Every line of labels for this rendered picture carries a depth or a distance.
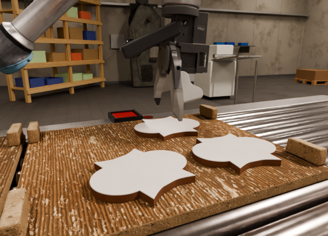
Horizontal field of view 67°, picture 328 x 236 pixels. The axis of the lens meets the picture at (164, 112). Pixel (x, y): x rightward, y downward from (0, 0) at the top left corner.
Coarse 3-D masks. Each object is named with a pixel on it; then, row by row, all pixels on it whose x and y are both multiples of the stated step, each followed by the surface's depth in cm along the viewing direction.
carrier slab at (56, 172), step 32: (96, 128) 53; (128, 128) 53; (224, 128) 53; (32, 160) 38; (64, 160) 38; (96, 160) 38; (192, 160) 38; (288, 160) 38; (32, 192) 29; (64, 192) 29; (192, 192) 29; (224, 192) 29; (256, 192) 30; (32, 224) 24; (64, 224) 24; (96, 224) 24; (128, 224) 24; (160, 224) 25
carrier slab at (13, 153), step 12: (0, 144) 44; (24, 144) 47; (0, 156) 39; (12, 156) 39; (0, 168) 35; (12, 168) 35; (0, 180) 32; (12, 180) 34; (0, 192) 29; (0, 204) 28
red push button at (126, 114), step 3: (114, 114) 67; (117, 114) 67; (120, 114) 67; (123, 114) 67; (126, 114) 67; (129, 114) 67; (132, 114) 67; (135, 114) 67; (117, 117) 64; (120, 117) 64
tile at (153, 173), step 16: (112, 160) 35; (128, 160) 35; (144, 160) 35; (160, 160) 35; (176, 160) 35; (96, 176) 31; (112, 176) 31; (128, 176) 31; (144, 176) 31; (160, 176) 31; (176, 176) 31; (192, 176) 31; (96, 192) 28; (112, 192) 27; (128, 192) 27; (144, 192) 27; (160, 192) 28
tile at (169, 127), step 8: (144, 120) 55; (152, 120) 55; (160, 120) 55; (168, 120) 55; (176, 120) 55; (184, 120) 55; (192, 120) 55; (136, 128) 49; (144, 128) 49; (152, 128) 49; (160, 128) 49; (168, 128) 49; (176, 128) 49; (184, 128) 49; (192, 128) 50; (144, 136) 47; (152, 136) 47; (160, 136) 47; (168, 136) 46; (176, 136) 47
